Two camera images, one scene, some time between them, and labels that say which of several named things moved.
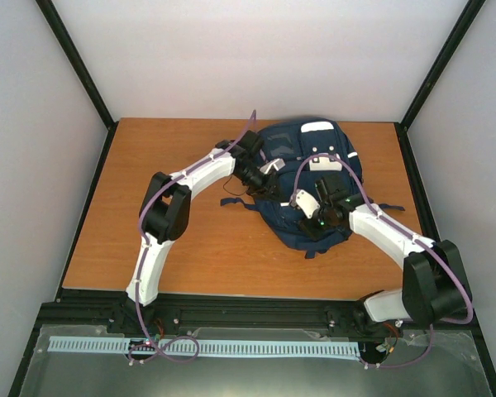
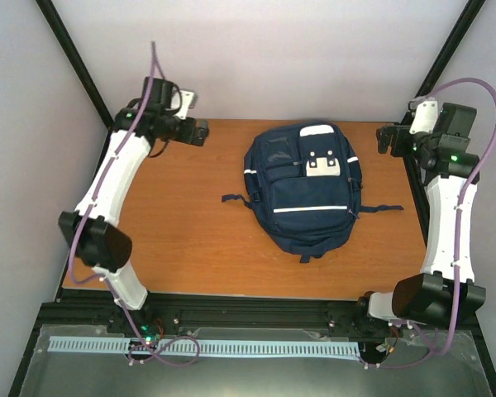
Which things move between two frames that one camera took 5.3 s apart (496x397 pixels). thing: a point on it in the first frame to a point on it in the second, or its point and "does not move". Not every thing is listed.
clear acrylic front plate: [392, 363] does not move
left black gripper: [264, 193] to [191, 136]
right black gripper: [315, 232] to [398, 149]
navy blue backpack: [298, 153] does not move
